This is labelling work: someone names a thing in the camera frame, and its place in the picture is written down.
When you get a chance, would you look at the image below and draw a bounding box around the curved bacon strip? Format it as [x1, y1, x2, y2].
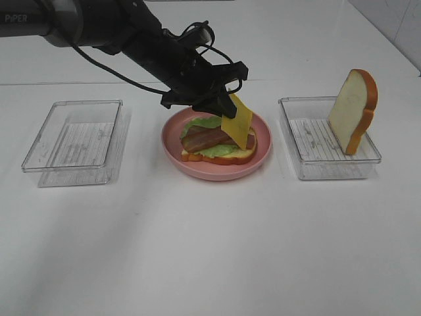
[181, 126, 235, 153]

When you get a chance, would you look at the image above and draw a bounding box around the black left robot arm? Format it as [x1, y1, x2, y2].
[1, 1, 248, 118]

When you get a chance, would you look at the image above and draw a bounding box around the clear right bread tray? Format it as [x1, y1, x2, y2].
[278, 96, 382, 180]

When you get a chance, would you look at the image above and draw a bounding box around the pink round plate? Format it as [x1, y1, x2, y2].
[161, 108, 272, 181]

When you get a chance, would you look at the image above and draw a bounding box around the bread slice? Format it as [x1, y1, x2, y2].
[181, 128, 258, 165]
[328, 68, 378, 155]

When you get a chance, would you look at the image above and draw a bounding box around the yellow cheese slice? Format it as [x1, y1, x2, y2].
[220, 93, 253, 149]

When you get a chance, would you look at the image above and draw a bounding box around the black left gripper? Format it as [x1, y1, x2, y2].
[123, 29, 248, 119]

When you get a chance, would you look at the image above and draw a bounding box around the green lettuce leaf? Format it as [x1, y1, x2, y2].
[180, 116, 243, 161]

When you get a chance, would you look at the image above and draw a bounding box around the clear left ingredient tray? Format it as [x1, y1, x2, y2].
[21, 99, 130, 188]

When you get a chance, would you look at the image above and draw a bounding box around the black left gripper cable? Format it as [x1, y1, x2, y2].
[70, 20, 243, 96]

